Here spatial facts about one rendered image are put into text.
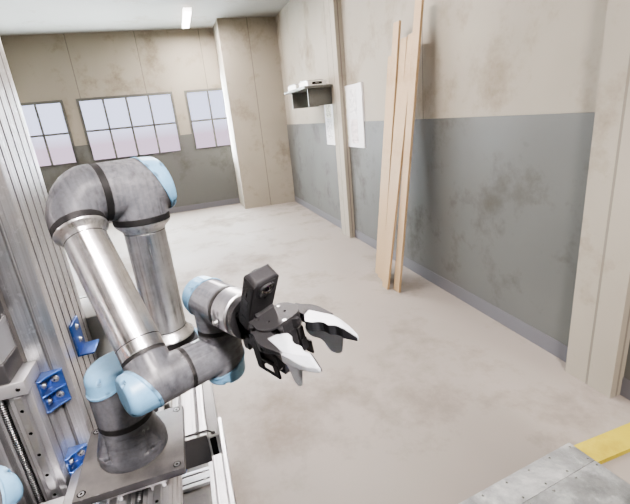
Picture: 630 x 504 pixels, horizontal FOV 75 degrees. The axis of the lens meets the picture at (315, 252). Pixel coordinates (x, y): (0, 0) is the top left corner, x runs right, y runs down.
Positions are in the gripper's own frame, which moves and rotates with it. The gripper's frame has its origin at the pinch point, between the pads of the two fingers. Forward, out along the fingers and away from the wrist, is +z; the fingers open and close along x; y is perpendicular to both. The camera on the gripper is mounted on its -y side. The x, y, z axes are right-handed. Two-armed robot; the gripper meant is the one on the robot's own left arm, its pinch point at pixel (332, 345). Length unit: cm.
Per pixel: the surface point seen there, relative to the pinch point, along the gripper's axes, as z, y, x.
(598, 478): 20, 74, -60
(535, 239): -60, 102, -248
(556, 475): 12, 74, -54
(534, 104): -69, 16, -265
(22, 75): -913, -120, -175
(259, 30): -654, -116, -531
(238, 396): -178, 156, -59
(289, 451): -116, 154, -51
